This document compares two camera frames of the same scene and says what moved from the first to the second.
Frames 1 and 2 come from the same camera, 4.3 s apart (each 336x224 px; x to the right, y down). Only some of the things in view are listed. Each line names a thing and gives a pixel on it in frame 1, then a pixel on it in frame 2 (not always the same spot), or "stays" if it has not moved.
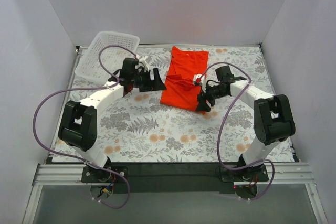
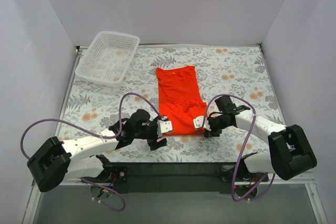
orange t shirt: [179, 90] to [180, 100]
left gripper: [151, 81] to [154, 135]
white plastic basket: [89, 68] stays
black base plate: [172, 178] stays
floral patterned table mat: [206, 113] stays
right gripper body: [207, 98] to [210, 125]
